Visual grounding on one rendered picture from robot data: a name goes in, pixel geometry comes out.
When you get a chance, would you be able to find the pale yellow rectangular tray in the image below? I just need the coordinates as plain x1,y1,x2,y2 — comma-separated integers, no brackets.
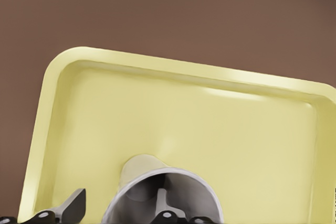
17,46,336,224

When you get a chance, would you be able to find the white IKEA cup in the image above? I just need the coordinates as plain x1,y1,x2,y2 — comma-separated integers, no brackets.
101,154,224,224

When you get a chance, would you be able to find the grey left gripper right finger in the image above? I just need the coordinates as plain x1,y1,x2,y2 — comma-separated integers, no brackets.
152,188,190,224

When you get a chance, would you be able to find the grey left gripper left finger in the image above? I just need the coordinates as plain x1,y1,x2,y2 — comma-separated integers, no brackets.
26,188,87,224

